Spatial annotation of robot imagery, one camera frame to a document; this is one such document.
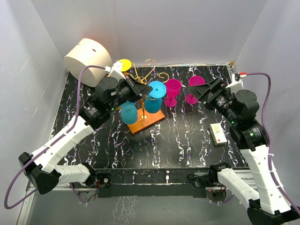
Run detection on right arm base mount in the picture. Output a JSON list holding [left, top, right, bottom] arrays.
[[187, 173, 227, 191]]

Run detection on small white box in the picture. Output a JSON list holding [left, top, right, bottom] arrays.
[[209, 123, 227, 146]]

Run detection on gold wire wine glass rack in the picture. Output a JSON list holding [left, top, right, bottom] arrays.
[[128, 59, 170, 135]]

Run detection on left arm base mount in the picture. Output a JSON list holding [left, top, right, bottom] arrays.
[[71, 171, 112, 190]]

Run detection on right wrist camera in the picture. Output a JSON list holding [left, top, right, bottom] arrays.
[[226, 72, 247, 93]]

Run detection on magenta wine glass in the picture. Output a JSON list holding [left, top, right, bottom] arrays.
[[185, 75, 206, 105], [165, 79, 181, 108]]

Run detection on aluminium table frame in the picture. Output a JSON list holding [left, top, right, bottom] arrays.
[[17, 62, 291, 225]]

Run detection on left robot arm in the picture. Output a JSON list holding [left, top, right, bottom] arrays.
[[18, 76, 153, 195]]

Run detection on blue wine glass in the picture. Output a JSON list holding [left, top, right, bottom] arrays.
[[144, 81, 166, 114], [120, 101, 138, 125]]

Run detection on white cylindrical container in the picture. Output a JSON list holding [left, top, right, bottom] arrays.
[[64, 38, 113, 87]]

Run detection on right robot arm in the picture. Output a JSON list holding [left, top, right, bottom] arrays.
[[188, 78, 300, 225]]

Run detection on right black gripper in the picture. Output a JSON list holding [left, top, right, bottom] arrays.
[[187, 78, 240, 125]]

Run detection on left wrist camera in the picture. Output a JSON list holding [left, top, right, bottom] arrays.
[[105, 61, 126, 81]]

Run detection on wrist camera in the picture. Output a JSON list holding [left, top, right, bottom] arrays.
[[226, 72, 247, 93], [105, 61, 126, 81]]

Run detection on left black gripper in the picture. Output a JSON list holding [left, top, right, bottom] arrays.
[[107, 74, 152, 112]]

